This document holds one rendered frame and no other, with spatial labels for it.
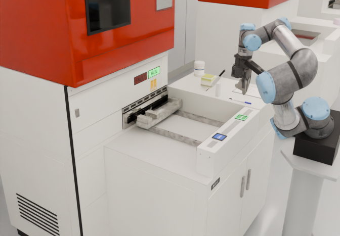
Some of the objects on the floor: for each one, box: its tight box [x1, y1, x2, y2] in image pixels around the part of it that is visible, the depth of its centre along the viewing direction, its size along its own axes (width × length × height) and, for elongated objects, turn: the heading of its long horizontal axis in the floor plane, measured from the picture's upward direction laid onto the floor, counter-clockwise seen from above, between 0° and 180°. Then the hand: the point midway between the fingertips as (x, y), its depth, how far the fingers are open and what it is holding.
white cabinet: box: [104, 116, 275, 236], centre depth 243 cm, size 64×96×82 cm, turn 145°
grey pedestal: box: [280, 141, 340, 236], centre depth 211 cm, size 51×44×82 cm
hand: (245, 92), depth 199 cm, fingers closed
